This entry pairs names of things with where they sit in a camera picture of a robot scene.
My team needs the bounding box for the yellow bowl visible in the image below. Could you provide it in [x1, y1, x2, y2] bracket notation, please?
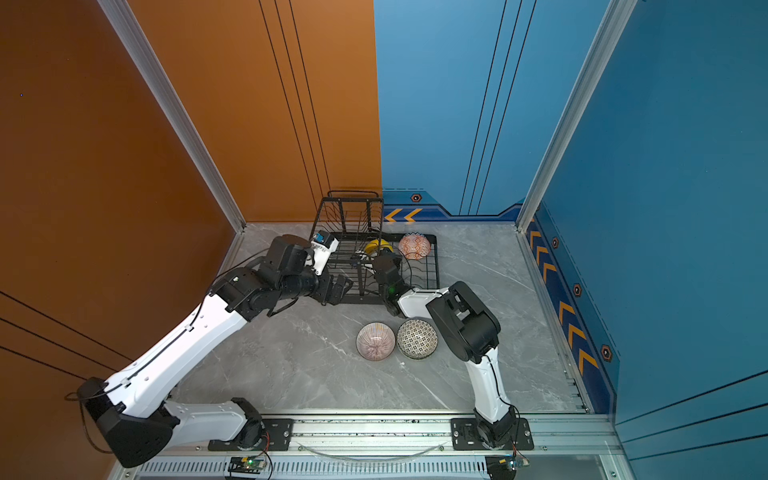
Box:
[363, 239, 394, 258]

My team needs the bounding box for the orange patterned bowl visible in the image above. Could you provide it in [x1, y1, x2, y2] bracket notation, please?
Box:
[398, 233, 432, 260]

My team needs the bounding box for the pink striped bowl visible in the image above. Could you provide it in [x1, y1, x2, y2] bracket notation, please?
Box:
[356, 322, 396, 361]

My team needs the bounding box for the brown patterned bowl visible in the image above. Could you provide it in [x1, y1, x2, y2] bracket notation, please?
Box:
[396, 319, 438, 360]

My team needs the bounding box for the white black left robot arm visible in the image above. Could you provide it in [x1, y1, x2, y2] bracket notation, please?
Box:
[76, 231, 353, 468]

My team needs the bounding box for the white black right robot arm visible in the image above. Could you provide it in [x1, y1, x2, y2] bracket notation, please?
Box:
[372, 252, 522, 449]

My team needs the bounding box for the left green circuit board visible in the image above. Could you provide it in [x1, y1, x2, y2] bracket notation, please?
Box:
[227, 456, 270, 479]

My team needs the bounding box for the green circuit board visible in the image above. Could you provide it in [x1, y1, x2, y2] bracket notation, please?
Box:
[485, 455, 530, 480]
[227, 456, 270, 479]

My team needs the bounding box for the right green circuit board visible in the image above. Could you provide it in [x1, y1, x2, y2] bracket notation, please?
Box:
[485, 455, 530, 480]

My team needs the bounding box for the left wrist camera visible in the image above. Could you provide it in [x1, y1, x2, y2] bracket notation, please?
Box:
[311, 230, 339, 276]

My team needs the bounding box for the black wire dish rack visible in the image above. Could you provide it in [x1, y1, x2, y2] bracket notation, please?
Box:
[311, 190, 441, 305]

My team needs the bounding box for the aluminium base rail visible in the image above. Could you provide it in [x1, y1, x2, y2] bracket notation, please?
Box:
[110, 412, 634, 479]

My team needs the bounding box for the aluminium right corner post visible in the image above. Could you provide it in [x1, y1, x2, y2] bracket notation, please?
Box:
[516, 0, 637, 234]

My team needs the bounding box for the aluminium corner post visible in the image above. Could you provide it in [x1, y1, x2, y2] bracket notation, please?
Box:
[98, 0, 246, 233]
[516, 0, 637, 234]

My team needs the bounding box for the aluminium left corner post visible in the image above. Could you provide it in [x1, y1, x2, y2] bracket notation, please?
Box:
[98, 0, 246, 233]

